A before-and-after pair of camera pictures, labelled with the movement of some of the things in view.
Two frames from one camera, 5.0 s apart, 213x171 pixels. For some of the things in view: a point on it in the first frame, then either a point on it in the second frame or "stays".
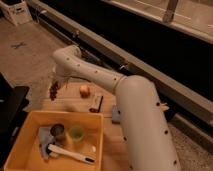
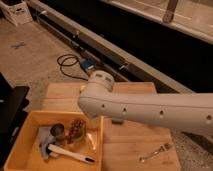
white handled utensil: (57, 150) stays
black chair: (13, 103) stays
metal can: (58, 131) stays
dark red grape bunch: (53, 91) → (77, 126)
